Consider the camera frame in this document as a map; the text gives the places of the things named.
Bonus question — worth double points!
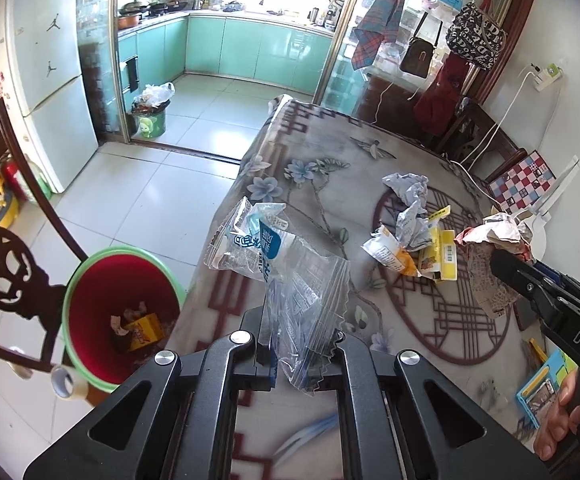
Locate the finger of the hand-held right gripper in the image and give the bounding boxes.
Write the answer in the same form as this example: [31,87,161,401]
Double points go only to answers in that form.
[490,249,571,328]
[534,261,580,311]

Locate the clear tape roll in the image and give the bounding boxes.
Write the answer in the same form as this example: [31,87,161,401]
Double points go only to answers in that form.
[50,365,88,400]

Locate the red bin with green rim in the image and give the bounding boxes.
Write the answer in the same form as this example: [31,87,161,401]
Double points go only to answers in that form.
[62,246,188,395]

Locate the checkered board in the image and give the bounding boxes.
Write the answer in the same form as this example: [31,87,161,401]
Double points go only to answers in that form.
[487,149,556,216]

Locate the white wall outlet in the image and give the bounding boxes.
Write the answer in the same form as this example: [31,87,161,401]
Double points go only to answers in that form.
[530,60,566,92]

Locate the clear zip bag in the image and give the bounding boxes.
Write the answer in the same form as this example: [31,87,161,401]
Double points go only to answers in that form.
[262,240,352,397]

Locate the person's right hand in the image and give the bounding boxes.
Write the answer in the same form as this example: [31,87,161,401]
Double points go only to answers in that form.
[534,368,580,462]

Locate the red white wrapper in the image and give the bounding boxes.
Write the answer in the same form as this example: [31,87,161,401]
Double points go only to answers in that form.
[110,300,148,336]

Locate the brown handbag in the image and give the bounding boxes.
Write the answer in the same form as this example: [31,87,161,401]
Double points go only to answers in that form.
[400,10,443,79]

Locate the printed paper wrapper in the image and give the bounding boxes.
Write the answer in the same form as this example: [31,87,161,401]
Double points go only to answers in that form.
[454,212,536,318]

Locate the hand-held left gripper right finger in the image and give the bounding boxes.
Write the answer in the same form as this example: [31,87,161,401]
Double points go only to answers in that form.
[320,330,551,480]

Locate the plaid shirt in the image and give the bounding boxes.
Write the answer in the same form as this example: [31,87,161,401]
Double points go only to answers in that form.
[351,0,411,72]

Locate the white power cable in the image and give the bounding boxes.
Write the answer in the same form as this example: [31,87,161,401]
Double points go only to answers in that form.
[447,67,536,213]

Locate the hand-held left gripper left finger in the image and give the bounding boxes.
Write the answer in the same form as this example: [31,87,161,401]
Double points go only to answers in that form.
[22,307,278,480]

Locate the green trash can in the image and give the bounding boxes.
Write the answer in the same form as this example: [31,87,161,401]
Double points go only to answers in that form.
[131,100,168,140]

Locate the yellow juice carton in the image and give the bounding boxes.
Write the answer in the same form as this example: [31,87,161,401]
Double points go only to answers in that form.
[122,312,167,353]

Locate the crumpled silver wrapper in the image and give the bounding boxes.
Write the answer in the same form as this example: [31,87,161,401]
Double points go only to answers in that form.
[381,172,432,251]

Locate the black phone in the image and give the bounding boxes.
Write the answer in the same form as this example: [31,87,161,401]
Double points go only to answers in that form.
[512,295,546,332]

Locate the white orange crushed carton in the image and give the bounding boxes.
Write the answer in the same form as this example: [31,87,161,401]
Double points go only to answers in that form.
[361,225,418,277]

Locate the dark carved wooden chair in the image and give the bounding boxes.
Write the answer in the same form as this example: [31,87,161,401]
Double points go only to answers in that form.
[0,97,93,376]

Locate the red fire extinguisher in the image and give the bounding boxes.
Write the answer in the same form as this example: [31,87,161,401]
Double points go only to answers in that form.
[0,157,36,203]

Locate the black white lettered tote bag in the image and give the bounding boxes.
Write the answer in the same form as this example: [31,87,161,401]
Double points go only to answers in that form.
[445,0,508,71]

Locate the dark red garment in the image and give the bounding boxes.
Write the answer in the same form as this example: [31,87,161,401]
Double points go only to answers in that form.
[414,52,466,136]

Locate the teal kitchen base cabinets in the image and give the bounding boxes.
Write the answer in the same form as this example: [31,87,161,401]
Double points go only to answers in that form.
[117,12,336,98]

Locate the white refrigerator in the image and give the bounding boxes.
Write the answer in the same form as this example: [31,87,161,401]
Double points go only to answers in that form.
[0,0,101,195]

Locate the white round fan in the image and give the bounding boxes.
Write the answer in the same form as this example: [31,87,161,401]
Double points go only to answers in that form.
[517,156,580,263]

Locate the yellow box with white flap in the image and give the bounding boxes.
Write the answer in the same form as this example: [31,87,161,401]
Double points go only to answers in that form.
[416,204,458,283]

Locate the white plastic bag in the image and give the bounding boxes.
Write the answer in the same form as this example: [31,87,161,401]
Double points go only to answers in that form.
[140,81,176,109]

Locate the white label wrapper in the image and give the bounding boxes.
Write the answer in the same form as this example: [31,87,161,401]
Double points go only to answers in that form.
[209,196,293,283]

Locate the black kitchen appliance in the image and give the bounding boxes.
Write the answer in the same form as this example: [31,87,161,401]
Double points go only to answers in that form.
[320,0,351,29]

